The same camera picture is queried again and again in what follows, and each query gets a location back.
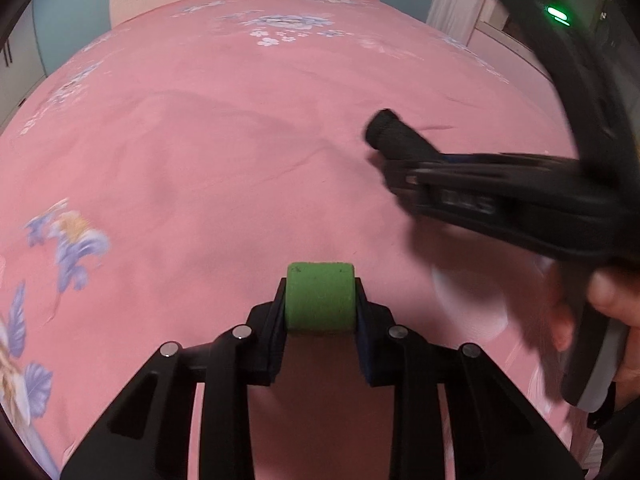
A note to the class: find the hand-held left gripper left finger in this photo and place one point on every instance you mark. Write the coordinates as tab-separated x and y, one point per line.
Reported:
272	347

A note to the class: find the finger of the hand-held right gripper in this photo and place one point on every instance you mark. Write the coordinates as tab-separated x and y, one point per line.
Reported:
500	160
500	200

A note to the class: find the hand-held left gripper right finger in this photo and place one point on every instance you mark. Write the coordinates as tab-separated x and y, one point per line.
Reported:
365	355

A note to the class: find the green block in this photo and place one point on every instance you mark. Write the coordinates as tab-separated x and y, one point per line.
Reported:
320	297

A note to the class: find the black cylinder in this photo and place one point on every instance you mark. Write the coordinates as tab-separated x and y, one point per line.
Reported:
395	132

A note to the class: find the person's right hand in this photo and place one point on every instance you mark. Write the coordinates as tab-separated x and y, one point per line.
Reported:
620	295

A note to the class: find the pale curtain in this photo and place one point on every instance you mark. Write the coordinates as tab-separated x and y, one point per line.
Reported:
460	0

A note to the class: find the pink floral bedspread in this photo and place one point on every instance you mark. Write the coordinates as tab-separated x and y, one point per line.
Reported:
200	160

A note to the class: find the white wardrobe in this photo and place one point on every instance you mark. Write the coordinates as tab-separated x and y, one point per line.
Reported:
17	60

